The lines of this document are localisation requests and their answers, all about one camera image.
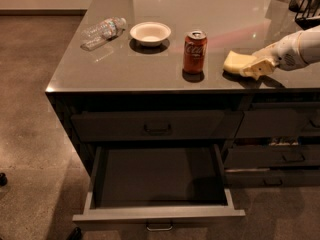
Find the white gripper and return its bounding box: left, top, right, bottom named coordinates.
left=240, top=31, right=308, bottom=80

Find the yellow sponge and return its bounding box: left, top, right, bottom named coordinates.
left=223, top=51, right=256, bottom=75

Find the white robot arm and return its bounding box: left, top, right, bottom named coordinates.
left=240, top=26, right=320, bottom=80

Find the grey right top drawer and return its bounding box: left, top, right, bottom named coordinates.
left=236, top=102, right=320, bottom=138

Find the grey right middle drawer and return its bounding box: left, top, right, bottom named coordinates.
left=224, top=145, right=320, bottom=169

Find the grey right bottom drawer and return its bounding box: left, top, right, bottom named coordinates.
left=224, top=170, right=320, bottom=188

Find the closed grey top drawer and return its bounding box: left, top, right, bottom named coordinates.
left=71, top=110, right=243, bottom=142

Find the open grey middle drawer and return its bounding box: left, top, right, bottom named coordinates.
left=73, top=145, right=245, bottom=231

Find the red cola can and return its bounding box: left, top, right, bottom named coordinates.
left=183, top=30, right=207, bottom=74

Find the white paper bowl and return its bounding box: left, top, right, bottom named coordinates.
left=130, top=22, right=171, bottom=47

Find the clear plastic water bottle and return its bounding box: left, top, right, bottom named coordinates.
left=81, top=17, right=127, bottom=43

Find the black object at bottom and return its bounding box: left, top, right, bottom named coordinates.
left=66, top=227, right=82, bottom=240

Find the black object on floor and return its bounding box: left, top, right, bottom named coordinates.
left=0, top=173, right=8, bottom=187

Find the black wire rack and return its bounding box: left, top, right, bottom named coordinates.
left=289, top=0, right=320, bottom=30

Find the metal drawer handle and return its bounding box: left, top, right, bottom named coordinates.
left=146, top=222, right=173, bottom=232

